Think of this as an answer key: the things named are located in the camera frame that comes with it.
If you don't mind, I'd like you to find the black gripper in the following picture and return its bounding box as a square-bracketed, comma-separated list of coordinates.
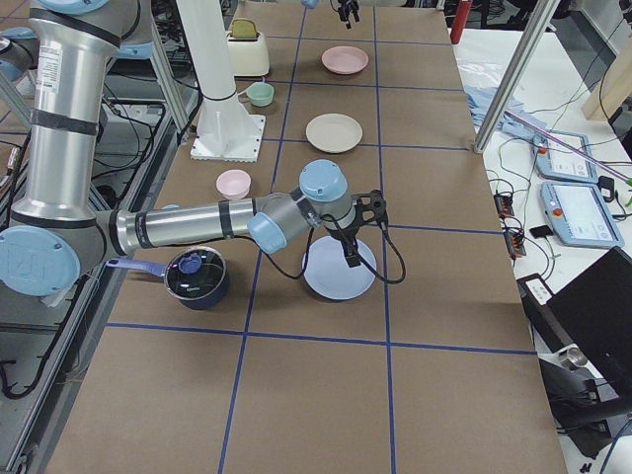
[335, 190, 387, 268]
[331, 0, 359, 29]

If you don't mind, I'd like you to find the blue plate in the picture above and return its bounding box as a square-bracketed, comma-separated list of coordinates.
[304, 236, 375, 300]

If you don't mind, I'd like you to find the pink plate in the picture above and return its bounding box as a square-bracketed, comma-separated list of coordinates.
[321, 45, 369, 75]

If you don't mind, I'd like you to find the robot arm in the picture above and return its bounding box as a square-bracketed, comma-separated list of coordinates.
[1, 1, 387, 297]

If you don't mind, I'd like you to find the cream toaster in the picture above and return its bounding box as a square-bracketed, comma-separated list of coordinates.
[226, 18, 271, 77]

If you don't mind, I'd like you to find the cream plate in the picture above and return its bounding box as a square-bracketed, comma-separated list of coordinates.
[305, 114, 363, 154]

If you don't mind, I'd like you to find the green bowl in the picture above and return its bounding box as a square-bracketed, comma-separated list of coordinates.
[246, 82, 275, 108]

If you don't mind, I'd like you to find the pink bowl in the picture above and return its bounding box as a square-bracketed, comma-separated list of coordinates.
[215, 169, 252, 200]

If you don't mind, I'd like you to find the dark blue pot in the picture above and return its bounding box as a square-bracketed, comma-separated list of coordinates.
[106, 246, 230, 310]

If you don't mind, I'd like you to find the blue cloth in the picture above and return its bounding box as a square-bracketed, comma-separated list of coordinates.
[463, 84, 539, 142]

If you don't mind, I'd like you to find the left teach pendant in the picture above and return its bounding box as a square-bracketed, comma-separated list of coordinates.
[531, 133, 598, 184]

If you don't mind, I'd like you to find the teach pendant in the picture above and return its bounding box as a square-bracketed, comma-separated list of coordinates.
[540, 181, 625, 249]
[531, 133, 598, 184]

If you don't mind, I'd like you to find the right teach pendant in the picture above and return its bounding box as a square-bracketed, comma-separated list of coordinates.
[540, 181, 625, 249]

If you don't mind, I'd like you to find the black laptop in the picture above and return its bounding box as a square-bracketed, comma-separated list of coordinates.
[548, 247, 631, 392]

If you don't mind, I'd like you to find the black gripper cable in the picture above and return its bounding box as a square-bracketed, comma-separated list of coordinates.
[254, 216, 408, 284]

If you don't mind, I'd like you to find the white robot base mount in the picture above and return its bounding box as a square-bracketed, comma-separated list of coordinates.
[177, 0, 266, 162]

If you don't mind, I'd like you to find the aluminium frame post right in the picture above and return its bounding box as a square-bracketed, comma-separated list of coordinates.
[473, 0, 559, 154]

